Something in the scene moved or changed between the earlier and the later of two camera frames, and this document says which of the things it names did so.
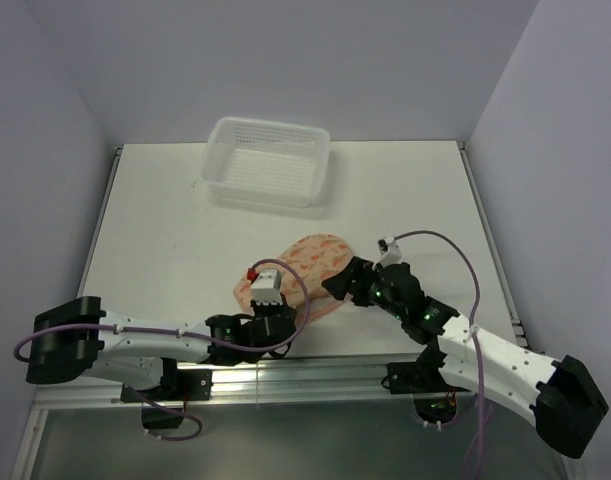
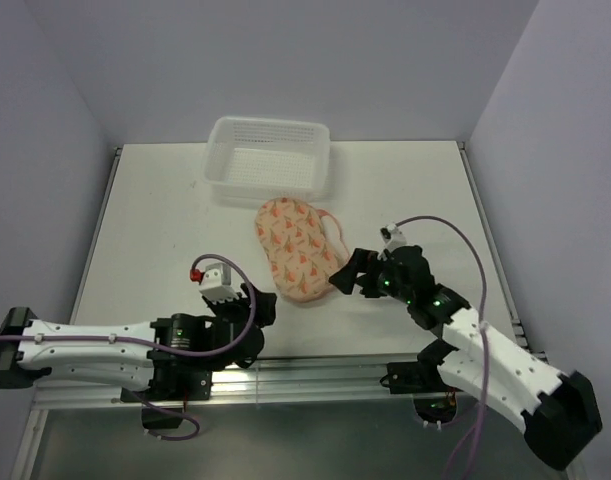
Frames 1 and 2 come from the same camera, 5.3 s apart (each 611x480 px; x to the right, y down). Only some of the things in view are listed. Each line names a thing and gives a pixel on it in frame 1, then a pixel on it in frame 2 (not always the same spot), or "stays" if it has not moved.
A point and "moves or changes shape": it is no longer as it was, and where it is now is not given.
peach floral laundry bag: x=304 y=268 moves or changes shape
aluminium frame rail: x=284 y=383 stays
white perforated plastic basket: x=266 y=161 stays
